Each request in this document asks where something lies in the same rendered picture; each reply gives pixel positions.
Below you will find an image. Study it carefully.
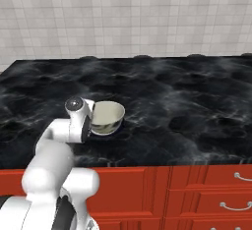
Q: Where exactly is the white bowl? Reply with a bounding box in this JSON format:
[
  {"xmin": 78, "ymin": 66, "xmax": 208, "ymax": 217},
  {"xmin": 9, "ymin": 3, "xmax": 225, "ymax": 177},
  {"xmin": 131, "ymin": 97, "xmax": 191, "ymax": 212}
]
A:
[{"xmin": 90, "ymin": 100, "xmax": 126, "ymax": 137}]

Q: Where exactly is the silver drawer handle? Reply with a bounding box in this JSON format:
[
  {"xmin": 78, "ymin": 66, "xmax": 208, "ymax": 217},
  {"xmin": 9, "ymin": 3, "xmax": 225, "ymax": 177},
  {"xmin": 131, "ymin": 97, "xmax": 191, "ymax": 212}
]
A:
[
  {"xmin": 210, "ymin": 226, "xmax": 252, "ymax": 230},
  {"xmin": 233, "ymin": 171, "xmax": 252, "ymax": 182},
  {"xmin": 219, "ymin": 201, "xmax": 252, "ymax": 211}
]

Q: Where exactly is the red cabinet door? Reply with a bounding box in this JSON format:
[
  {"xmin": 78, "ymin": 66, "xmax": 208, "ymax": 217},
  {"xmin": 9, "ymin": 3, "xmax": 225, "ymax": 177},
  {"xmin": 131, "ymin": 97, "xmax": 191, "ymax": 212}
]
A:
[
  {"xmin": 86, "ymin": 166, "xmax": 172, "ymax": 230},
  {"xmin": 0, "ymin": 169, "xmax": 28, "ymax": 198}
]

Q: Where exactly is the red drawer front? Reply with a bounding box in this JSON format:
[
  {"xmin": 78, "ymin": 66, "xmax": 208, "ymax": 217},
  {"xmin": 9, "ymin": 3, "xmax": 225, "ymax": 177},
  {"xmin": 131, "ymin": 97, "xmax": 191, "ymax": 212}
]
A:
[
  {"xmin": 195, "ymin": 189, "xmax": 252, "ymax": 220},
  {"xmin": 202, "ymin": 164, "xmax": 252, "ymax": 190},
  {"xmin": 190, "ymin": 218, "xmax": 252, "ymax": 230}
]

